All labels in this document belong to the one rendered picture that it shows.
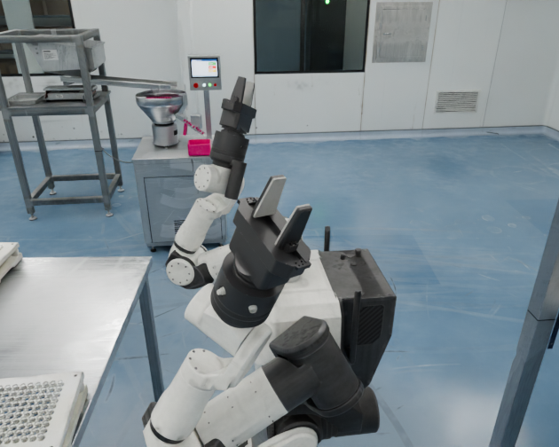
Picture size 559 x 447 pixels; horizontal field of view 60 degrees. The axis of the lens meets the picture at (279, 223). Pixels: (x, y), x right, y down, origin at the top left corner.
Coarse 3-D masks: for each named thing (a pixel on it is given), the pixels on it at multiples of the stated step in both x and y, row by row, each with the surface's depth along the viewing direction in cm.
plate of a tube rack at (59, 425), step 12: (72, 372) 122; (0, 384) 119; (12, 384) 119; (72, 384) 119; (60, 396) 115; (72, 396) 115; (24, 408) 112; (60, 408) 112; (72, 408) 113; (36, 420) 109; (60, 420) 109; (48, 432) 106; (60, 432) 106; (0, 444) 103; (12, 444) 103; (24, 444) 103; (36, 444) 103; (48, 444) 103; (60, 444) 104
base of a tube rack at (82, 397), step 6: (84, 384) 125; (84, 390) 123; (78, 396) 121; (84, 396) 123; (78, 402) 120; (84, 402) 123; (78, 408) 118; (78, 414) 117; (72, 420) 115; (72, 426) 113; (72, 432) 112; (66, 438) 110; (72, 438) 112; (66, 444) 109
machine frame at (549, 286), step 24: (552, 240) 141; (552, 264) 141; (552, 288) 144; (528, 312) 154; (552, 312) 149; (528, 336) 155; (528, 360) 157; (528, 384) 162; (504, 408) 171; (504, 432) 172
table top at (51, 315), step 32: (128, 256) 188; (0, 288) 169; (32, 288) 169; (64, 288) 169; (96, 288) 169; (128, 288) 169; (0, 320) 153; (32, 320) 153; (64, 320) 153; (96, 320) 153; (128, 320) 156; (0, 352) 140; (32, 352) 140; (64, 352) 140; (96, 352) 140; (96, 384) 128
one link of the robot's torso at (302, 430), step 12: (264, 432) 129; (288, 432) 115; (300, 432) 114; (312, 432) 115; (240, 444) 130; (252, 444) 119; (264, 444) 115; (276, 444) 115; (288, 444) 114; (300, 444) 115; (312, 444) 116
